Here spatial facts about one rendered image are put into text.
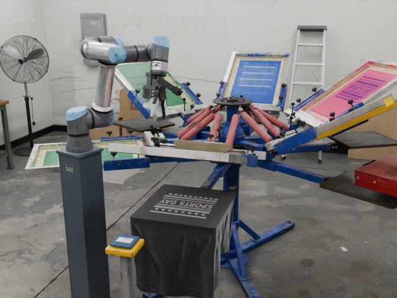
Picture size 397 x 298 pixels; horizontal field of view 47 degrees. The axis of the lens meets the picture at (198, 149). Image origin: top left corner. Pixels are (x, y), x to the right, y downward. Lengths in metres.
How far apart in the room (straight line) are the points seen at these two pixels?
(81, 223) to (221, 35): 4.58
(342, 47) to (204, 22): 1.95
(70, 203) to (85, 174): 0.21
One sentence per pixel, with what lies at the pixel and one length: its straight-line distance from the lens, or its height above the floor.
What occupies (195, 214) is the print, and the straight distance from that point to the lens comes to 2.34.
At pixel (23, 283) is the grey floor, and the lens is 3.78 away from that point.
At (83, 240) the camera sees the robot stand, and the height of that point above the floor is 0.69.
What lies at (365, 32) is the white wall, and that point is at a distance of 6.57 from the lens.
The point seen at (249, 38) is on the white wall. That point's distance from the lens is 6.67.
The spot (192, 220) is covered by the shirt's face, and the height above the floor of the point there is 0.95.
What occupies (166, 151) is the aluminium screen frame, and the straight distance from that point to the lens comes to 2.09.
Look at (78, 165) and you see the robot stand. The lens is 2.55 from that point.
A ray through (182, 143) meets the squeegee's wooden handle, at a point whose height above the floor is 1.19.
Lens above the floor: 1.93
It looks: 17 degrees down
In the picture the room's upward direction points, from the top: straight up
